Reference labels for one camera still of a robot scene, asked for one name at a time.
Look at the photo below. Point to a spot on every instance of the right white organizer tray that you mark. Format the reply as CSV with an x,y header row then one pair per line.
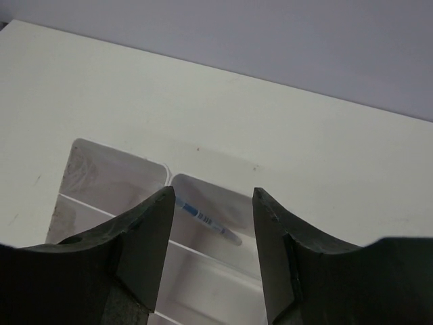
x,y
207,279

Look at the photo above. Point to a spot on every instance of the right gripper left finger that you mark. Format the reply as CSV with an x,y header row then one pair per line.
x,y
109,274

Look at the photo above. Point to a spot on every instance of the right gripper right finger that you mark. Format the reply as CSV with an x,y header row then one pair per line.
x,y
311,277

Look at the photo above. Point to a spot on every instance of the white organizer tray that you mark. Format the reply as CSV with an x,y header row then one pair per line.
x,y
100,183
207,279

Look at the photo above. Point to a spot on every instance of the left white organizer tray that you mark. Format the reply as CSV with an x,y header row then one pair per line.
x,y
100,183

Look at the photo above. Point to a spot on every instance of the blue pen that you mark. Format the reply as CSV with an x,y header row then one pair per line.
x,y
210,223

